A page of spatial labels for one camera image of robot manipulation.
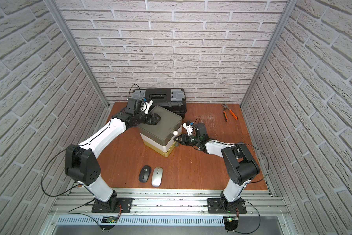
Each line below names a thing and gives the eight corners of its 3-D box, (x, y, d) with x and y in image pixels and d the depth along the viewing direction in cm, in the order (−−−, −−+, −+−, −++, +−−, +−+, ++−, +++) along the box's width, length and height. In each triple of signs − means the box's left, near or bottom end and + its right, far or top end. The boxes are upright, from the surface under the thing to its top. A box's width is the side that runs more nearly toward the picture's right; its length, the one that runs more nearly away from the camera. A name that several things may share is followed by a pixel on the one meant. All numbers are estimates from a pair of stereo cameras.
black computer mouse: (139, 182, 83) (138, 181, 81) (141, 167, 89) (140, 165, 87) (149, 182, 83) (148, 181, 81) (151, 167, 89) (150, 165, 87)
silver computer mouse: (151, 187, 82) (150, 186, 80) (153, 168, 89) (153, 167, 87) (161, 187, 82) (161, 186, 80) (163, 168, 89) (163, 167, 87)
